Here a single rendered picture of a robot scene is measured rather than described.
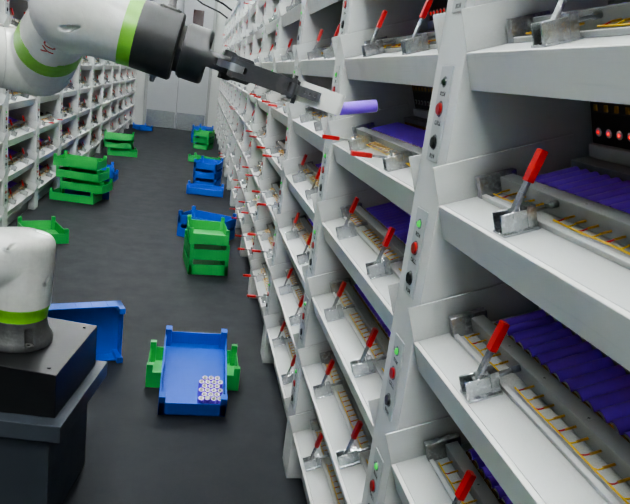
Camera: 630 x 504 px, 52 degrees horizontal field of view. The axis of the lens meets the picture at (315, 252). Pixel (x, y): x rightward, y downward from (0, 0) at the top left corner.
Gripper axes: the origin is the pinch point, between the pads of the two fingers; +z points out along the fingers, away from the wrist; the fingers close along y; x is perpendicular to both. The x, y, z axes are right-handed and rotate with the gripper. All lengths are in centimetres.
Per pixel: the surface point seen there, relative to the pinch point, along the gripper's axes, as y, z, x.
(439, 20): -8.2, 10.6, -14.5
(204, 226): 252, 8, 83
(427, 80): -2.2, 14.0, -7.4
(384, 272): 8.5, 22.3, 24.1
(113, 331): 123, -21, 98
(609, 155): -25.1, 30.7, -4.8
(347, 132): 52, 18, 5
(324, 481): 29, 35, 79
